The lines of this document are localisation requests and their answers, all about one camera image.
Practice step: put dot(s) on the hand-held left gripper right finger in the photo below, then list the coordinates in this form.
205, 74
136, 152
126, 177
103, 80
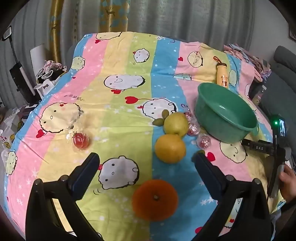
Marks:
205, 173

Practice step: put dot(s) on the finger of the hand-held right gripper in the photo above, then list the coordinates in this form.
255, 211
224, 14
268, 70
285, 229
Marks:
247, 142

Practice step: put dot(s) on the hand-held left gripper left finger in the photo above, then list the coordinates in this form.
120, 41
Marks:
87, 171

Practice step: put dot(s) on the small red apple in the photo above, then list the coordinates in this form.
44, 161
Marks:
80, 140

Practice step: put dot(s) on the red candy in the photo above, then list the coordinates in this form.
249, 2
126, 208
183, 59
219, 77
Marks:
188, 116
204, 141

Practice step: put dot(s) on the green plastic basin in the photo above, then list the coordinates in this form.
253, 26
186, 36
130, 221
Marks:
222, 115

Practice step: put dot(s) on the yellow orange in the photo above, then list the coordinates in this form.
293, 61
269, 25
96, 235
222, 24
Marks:
170, 148

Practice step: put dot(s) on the red candy ball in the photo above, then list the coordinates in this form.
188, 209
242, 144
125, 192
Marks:
193, 129

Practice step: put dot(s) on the orange tangerine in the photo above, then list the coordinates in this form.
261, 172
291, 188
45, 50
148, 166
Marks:
155, 201

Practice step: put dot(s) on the yellow-green pear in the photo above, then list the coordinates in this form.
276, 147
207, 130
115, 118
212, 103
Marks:
175, 124

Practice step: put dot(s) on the person's right hand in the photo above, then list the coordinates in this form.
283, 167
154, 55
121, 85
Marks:
288, 185

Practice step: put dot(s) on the dark box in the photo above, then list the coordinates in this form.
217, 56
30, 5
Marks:
257, 93

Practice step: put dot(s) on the yellow bottle with brown cap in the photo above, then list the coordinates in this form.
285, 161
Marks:
222, 74

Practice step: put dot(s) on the grey sofa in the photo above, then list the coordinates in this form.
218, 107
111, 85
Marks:
282, 76

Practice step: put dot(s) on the pile of pink clothes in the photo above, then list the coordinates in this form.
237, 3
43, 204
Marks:
249, 60

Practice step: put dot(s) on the white boxes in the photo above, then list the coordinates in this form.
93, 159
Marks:
11, 125

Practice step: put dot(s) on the pile of bags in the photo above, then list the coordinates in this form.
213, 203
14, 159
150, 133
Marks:
48, 74

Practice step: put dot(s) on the striped cartoon printed blanket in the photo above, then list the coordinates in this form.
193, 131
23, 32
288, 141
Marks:
129, 69

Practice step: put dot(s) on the black pole stand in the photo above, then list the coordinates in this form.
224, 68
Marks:
20, 78

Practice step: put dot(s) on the grey curtain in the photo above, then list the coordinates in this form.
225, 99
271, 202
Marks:
185, 18
23, 58

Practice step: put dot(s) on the gold patterned curtain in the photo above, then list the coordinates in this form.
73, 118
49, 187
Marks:
56, 27

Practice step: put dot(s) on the framed wall painting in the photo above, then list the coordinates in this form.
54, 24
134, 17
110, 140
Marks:
293, 36

